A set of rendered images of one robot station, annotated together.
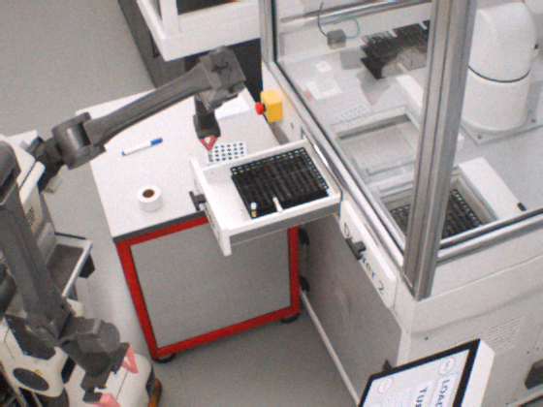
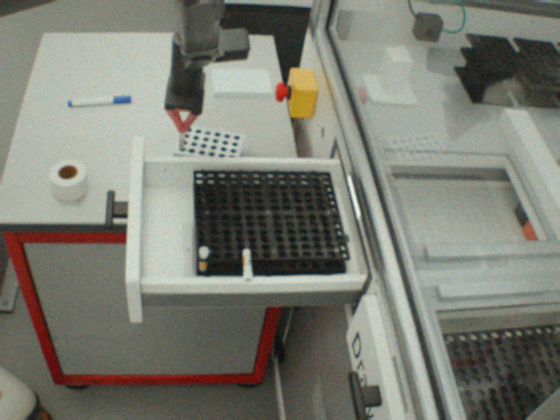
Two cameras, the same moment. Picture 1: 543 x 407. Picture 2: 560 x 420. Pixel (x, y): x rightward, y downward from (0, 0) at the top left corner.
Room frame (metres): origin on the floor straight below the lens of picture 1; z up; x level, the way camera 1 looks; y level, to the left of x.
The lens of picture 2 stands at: (0.87, -0.07, 1.61)
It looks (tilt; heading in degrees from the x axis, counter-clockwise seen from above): 47 degrees down; 3
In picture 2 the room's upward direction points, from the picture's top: 12 degrees clockwise
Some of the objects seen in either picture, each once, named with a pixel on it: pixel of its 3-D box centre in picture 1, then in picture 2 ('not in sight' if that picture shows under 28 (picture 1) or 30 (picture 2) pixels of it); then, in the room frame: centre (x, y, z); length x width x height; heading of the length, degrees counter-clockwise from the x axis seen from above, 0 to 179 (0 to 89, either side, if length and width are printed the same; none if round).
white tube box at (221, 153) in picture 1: (226, 156); (209, 150); (1.74, 0.13, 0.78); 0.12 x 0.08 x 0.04; 95
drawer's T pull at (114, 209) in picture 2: (199, 199); (117, 209); (1.44, 0.19, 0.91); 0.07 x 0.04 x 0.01; 18
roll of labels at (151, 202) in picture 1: (149, 198); (68, 179); (1.58, 0.35, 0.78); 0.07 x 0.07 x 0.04
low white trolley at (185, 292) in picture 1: (192, 224); (153, 227); (1.85, 0.28, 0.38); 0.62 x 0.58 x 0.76; 18
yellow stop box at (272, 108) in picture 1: (271, 106); (300, 92); (1.86, -0.02, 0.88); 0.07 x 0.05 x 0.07; 18
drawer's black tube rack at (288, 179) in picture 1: (278, 185); (266, 226); (1.51, -0.02, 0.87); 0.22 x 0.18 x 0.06; 108
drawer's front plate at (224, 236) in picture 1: (209, 204); (136, 224); (1.45, 0.17, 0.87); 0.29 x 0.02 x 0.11; 18
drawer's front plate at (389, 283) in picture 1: (367, 252); (379, 405); (1.25, -0.23, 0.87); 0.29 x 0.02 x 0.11; 18
